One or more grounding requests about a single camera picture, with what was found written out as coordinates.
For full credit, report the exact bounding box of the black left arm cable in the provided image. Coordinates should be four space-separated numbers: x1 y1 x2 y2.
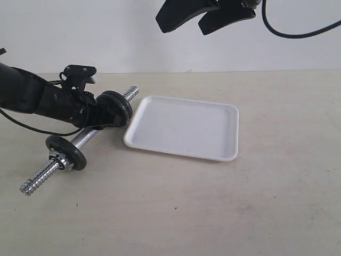
0 47 91 138

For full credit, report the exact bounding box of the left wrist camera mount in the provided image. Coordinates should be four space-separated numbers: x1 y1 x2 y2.
60 65 97 92

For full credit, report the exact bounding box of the black plate without collar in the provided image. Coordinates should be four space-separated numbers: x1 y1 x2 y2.
97 91 129 127

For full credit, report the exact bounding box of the chrome star collar nut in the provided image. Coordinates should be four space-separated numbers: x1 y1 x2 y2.
49 151 73 171

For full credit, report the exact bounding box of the white rectangular plastic tray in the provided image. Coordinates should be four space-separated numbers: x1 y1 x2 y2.
123 95 239 162

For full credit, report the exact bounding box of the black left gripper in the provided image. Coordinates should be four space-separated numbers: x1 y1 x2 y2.
53 90 127 130

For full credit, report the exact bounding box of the chrome threaded dumbbell bar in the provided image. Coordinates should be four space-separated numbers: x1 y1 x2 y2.
20 86 139 196

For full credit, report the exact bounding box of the black plate with collar nut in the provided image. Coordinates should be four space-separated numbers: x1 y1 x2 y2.
45 135 87 171

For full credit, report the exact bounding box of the black weight plate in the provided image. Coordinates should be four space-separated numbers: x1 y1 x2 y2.
97 91 134 126

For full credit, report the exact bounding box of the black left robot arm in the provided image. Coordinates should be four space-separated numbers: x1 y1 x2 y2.
1 64 133 130

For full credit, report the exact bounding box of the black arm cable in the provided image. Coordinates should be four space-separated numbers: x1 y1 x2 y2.
0 47 91 138
261 0 341 39

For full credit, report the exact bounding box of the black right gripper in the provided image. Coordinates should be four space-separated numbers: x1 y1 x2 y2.
156 0 262 35

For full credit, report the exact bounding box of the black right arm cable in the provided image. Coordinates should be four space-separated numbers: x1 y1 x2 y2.
261 0 341 39

